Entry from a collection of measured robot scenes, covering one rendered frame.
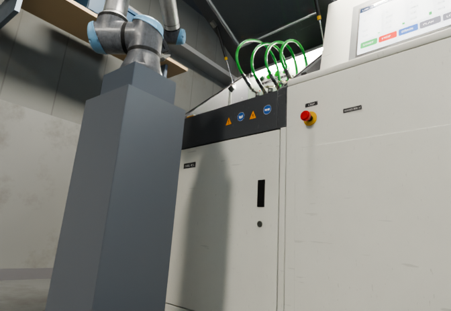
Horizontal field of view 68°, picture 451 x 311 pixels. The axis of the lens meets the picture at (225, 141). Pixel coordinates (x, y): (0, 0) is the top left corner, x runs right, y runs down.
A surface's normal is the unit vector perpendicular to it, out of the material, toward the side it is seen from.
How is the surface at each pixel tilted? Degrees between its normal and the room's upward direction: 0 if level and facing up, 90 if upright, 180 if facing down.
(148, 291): 90
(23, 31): 90
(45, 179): 90
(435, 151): 90
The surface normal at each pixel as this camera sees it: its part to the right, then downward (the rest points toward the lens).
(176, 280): -0.69, -0.25
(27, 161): 0.78, -0.13
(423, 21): -0.66, -0.47
